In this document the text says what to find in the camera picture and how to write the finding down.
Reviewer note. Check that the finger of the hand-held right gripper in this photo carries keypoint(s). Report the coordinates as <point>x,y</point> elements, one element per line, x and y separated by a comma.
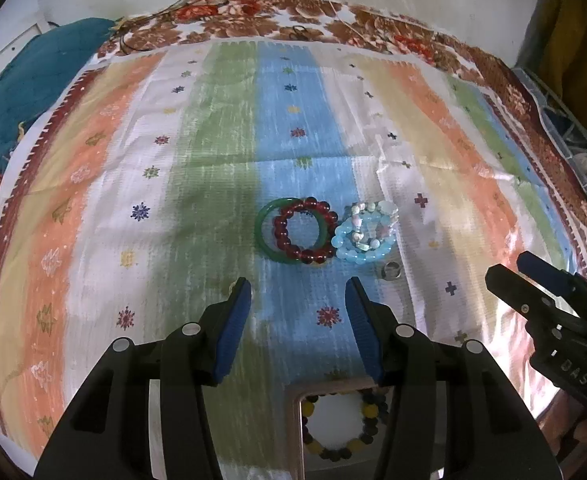
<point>511,287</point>
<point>548,272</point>

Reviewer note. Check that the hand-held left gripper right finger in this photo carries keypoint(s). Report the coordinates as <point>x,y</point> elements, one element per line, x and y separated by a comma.
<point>363,330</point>

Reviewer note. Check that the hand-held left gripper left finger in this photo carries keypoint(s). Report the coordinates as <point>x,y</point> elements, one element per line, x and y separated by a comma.
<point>236,320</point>

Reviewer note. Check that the green jade bangle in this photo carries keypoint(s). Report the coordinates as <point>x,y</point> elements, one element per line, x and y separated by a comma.
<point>263,240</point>

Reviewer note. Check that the square jewelry tray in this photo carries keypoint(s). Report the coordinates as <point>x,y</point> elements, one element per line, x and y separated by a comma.
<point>293,435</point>

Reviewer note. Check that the clear plastic basket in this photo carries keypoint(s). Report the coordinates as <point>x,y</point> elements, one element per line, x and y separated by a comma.
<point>558,110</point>

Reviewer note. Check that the mustard yellow garment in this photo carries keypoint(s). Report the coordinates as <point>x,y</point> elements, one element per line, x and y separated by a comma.
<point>573,35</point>

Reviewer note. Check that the brown floral blanket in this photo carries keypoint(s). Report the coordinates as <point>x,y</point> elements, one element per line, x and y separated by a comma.
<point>253,15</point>

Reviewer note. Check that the teal cloth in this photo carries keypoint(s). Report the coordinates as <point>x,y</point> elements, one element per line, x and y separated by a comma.
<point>33,85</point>

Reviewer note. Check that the white panel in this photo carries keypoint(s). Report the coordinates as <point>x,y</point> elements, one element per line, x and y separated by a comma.
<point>8,55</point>

